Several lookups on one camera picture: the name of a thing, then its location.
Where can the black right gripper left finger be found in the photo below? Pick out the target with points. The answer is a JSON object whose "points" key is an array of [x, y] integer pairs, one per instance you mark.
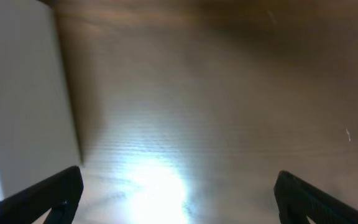
{"points": [[59, 195]]}

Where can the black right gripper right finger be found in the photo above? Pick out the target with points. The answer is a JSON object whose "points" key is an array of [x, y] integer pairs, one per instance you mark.
{"points": [[301, 202]]}

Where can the white cardboard box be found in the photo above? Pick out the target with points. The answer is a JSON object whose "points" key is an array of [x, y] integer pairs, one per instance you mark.
{"points": [[37, 133]]}

